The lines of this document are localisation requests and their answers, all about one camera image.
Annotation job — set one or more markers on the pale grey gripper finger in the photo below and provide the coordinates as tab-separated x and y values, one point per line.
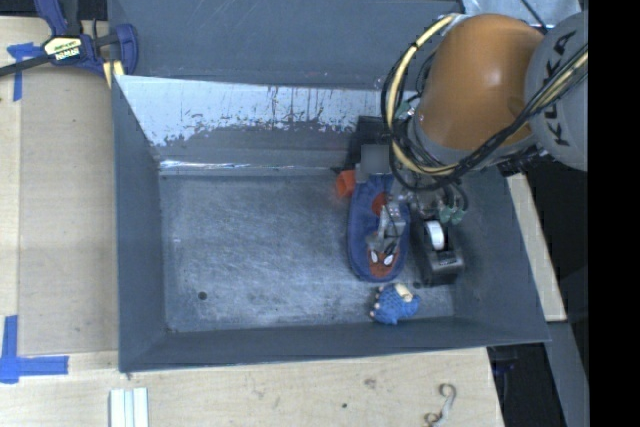
384	222
386	242

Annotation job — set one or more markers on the blue slipper with red mask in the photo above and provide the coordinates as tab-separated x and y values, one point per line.
365	235

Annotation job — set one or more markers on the small orange block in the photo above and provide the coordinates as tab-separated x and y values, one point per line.
345	185

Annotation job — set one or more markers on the black tape dispenser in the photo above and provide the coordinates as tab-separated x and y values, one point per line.
440	260

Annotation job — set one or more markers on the blue knitted toy animal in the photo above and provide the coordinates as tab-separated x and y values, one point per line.
395	307

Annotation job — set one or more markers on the grey metal bin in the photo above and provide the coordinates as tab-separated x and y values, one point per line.
260	240

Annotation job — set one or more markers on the small metal hook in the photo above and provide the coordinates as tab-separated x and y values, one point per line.
445	402

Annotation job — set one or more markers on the pale wood flat board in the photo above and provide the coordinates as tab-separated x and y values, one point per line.
65	215

